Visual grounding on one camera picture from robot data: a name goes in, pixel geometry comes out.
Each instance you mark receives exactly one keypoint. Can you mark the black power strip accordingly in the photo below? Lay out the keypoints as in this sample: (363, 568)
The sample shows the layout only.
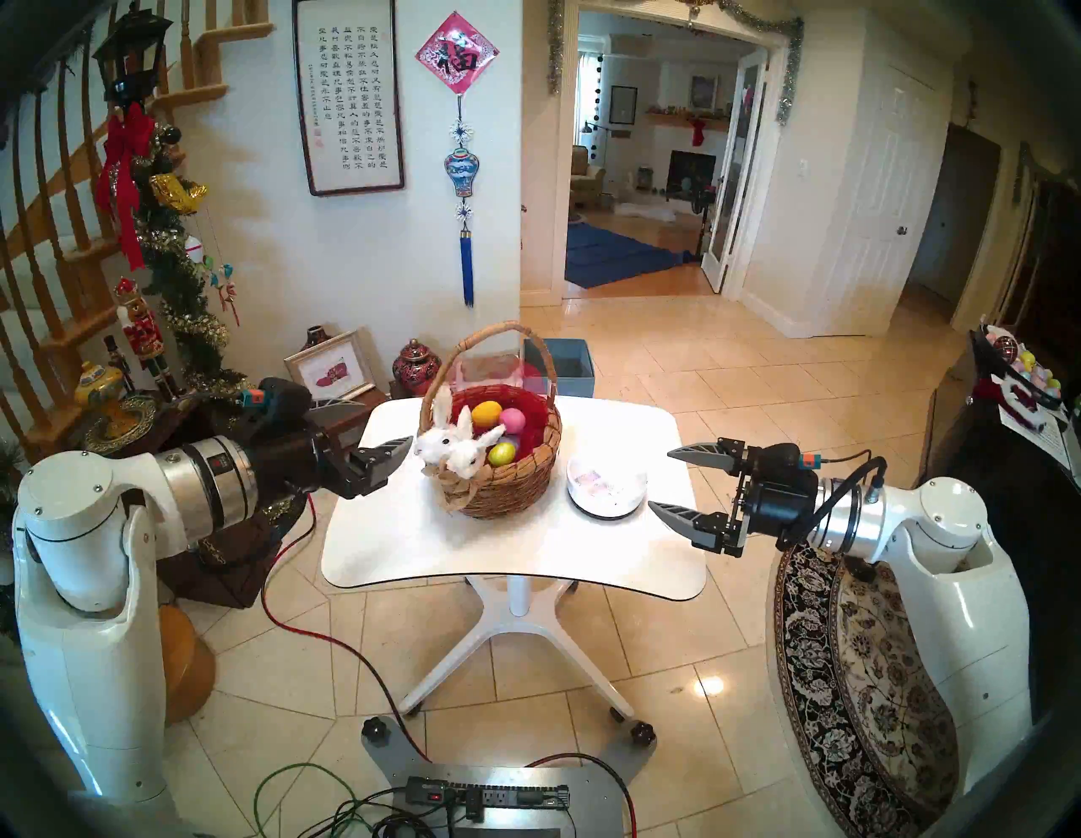
(490, 795)

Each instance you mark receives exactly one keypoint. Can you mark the red ribbon bow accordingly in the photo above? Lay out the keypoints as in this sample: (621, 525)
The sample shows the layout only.
(122, 177)

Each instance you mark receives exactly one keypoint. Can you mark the white glass french door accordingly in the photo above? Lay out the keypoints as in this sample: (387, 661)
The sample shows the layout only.
(735, 169)

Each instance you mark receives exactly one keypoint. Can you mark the red black lidded jar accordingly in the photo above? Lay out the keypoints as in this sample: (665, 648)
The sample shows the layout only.
(416, 369)

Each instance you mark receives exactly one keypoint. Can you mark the pink easter egg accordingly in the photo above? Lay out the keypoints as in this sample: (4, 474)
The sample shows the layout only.
(512, 420)

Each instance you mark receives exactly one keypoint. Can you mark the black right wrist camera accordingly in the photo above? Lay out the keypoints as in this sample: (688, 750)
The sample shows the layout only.
(781, 460)

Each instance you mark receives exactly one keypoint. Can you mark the pale framed wall picture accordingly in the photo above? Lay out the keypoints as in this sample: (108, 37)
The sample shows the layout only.
(703, 93)

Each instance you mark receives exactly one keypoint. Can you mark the black grand piano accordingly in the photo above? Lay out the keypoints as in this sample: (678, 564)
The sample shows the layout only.
(1013, 439)

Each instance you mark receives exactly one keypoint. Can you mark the blue vase tassel ornament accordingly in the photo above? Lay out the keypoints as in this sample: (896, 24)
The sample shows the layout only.
(462, 173)

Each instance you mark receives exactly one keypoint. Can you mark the small white plush bunny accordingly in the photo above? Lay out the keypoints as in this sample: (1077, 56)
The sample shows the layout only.
(469, 456)

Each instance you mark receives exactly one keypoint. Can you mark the white table pedestal base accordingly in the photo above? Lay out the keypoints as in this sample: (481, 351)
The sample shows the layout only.
(515, 617)

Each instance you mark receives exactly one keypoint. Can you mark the wooden stair railing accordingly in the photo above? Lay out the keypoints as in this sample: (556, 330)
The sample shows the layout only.
(67, 279)

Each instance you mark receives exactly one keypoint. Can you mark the framed chinese calligraphy scroll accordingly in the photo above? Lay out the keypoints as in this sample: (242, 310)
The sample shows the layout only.
(348, 97)

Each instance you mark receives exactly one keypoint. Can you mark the tan burlap bow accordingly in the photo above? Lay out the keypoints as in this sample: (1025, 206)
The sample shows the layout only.
(460, 494)

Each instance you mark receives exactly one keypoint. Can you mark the black tray of ornaments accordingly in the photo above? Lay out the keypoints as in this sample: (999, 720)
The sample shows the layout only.
(1018, 363)

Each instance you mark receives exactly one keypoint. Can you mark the white paper sheet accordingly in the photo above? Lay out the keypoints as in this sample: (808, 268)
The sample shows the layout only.
(1034, 435)

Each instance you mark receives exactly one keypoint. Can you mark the gold foil ornament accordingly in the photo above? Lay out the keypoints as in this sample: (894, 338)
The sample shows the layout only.
(177, 194)

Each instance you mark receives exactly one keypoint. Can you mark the decorated green christmas garland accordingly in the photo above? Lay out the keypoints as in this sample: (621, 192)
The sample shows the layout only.
(181, 287)

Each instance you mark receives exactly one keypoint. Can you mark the blue floor rug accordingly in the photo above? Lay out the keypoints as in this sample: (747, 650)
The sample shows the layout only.
(616, 253)

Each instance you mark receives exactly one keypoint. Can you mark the red white santa hat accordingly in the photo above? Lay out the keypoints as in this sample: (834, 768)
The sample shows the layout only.
(1009, 394)

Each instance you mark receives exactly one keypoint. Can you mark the blue open box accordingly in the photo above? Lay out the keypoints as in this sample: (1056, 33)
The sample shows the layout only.
(570, 363)

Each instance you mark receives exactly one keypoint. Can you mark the small dark vase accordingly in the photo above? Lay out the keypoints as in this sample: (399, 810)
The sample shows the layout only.
(317, 336)

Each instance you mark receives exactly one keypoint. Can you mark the red christmas stocking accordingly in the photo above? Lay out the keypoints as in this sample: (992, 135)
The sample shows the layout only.
(697, 133)

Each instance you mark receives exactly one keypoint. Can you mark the framed red shoe picture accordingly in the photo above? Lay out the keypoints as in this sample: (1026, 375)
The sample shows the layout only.
(331, 367)

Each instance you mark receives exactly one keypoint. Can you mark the ornate brass plate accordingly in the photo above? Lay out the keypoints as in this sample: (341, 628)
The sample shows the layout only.
(127, 427)

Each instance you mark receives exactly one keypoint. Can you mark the red nutcracker figure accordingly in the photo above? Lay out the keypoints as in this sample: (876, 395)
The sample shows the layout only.
(145, 334)

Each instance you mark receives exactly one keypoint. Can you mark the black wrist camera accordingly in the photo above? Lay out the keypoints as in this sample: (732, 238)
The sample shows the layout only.
(283, 401)
(781, 460)

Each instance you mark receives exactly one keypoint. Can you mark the black framed wall picture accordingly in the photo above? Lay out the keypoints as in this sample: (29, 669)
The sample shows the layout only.
(623, 105)

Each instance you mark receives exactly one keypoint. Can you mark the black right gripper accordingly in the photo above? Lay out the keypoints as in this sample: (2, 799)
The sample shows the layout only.
(781, 507)

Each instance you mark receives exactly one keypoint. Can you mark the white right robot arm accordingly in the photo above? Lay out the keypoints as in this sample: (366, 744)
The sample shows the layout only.
(954, 574)

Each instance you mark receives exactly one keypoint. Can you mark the tan armchair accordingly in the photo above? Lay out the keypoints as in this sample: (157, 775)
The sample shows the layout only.
(587, 177)

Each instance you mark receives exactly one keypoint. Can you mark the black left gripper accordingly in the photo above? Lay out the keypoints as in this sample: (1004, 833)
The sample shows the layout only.
(296, 460)

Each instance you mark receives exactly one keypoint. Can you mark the white fur rug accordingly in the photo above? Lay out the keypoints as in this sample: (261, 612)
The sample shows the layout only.
(646, 211)

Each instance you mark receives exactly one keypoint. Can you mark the small black nutcracker figure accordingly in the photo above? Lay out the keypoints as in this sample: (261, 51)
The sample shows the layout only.
(118, 363)

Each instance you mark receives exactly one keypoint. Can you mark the dark wooden side table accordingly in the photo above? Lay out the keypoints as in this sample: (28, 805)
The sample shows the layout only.
(228, 574)

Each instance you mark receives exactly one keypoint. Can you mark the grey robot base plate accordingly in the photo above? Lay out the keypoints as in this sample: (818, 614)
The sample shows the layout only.
(540, 769)

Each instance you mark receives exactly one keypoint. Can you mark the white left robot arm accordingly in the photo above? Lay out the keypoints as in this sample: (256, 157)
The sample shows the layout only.
(76, 549)

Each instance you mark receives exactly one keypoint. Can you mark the large white plush bunny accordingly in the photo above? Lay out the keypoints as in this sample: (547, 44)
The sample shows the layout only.
(435, 441)

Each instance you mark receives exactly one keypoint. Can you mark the black lantern lamp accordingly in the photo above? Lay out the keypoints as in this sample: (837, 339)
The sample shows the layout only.
(131, 59)

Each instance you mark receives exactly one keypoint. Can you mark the round wooden post base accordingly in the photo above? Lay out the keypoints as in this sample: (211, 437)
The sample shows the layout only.
(181, 667)

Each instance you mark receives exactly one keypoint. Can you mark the red diamond fu decoration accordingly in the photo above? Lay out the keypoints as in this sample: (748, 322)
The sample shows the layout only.
(457, 52)

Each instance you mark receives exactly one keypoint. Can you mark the green glitter easter egg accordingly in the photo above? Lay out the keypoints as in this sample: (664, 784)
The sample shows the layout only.
(502, 454)

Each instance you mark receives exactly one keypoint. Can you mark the wooden mantel shelf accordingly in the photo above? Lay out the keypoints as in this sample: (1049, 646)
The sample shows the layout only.
(676, 121)

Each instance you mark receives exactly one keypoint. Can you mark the yellow easter egg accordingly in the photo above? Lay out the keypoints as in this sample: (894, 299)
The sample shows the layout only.
(487, 414)

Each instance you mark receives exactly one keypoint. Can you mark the large patterned oriental rug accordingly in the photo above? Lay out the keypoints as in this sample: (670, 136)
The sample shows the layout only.
(844, 676)

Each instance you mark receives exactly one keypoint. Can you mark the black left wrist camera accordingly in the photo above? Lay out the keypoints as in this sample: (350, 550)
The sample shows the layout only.
(283, 401)

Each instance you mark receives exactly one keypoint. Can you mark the black fireplace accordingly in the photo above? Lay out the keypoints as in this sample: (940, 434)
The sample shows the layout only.
(691, 173)

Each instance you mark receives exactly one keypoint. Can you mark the white round bowl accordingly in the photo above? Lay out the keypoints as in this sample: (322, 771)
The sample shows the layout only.
(608, 503)

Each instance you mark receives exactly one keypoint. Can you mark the yellow ornate vase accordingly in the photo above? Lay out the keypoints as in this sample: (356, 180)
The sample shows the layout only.
(100, 389)

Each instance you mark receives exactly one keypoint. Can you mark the silver green tinsel garland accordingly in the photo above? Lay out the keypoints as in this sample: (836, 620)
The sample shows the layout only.
(790, 76)

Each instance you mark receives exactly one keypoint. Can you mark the red tissue basket lining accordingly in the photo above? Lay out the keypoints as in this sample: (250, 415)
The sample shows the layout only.
(536, 431)

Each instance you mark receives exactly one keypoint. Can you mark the white panel door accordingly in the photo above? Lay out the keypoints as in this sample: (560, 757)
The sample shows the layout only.
(882, 203)

